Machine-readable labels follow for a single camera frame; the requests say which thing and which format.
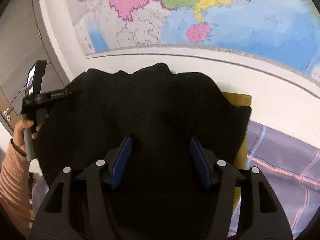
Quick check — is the colourful wall map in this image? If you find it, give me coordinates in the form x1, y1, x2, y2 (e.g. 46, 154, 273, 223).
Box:
66, 0, 319, 80

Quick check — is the grey wardrobe door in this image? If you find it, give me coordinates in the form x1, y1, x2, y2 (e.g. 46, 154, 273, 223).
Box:
0, 0, 71, 128

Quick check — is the pink ribbed left sleeve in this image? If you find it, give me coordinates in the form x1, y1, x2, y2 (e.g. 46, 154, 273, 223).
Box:
1, 141, 30, 239

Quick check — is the mustard yellow garment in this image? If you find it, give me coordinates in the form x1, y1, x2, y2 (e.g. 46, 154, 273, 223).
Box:
222, 92, 252, 214

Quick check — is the person's left hand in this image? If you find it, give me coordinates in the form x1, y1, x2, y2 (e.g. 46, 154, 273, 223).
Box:
11, 118, 34, 157

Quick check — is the black button-up coat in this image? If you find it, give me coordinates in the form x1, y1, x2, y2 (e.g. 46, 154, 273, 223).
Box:
34, 62, 252, 240

